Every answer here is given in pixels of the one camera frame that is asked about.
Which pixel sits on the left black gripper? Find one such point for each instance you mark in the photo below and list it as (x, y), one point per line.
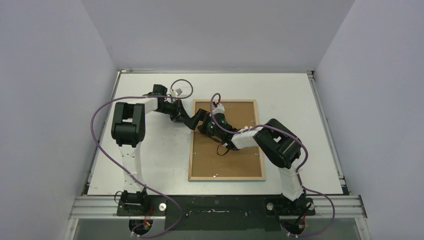
(180, 115)

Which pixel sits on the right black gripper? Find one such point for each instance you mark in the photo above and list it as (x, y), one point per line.
(209, 122)

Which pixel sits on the blue wooden picture frame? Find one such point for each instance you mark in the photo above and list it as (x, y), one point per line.
(190, 159)

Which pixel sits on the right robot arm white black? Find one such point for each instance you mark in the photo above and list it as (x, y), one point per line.
(280, 145)

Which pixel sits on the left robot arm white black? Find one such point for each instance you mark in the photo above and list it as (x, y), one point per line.
(128, 129)

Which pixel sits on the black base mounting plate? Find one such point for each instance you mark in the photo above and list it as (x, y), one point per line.
(216, 212)

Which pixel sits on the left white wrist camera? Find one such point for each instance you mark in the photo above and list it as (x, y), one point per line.
(176, 93)

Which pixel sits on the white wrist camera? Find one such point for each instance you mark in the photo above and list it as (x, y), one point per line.
(218, 108)
(176, 93)

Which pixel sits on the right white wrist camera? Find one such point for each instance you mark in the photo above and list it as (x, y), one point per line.
(218, 108)

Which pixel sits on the aluminium rail front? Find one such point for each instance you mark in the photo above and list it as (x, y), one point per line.
(104, 207)

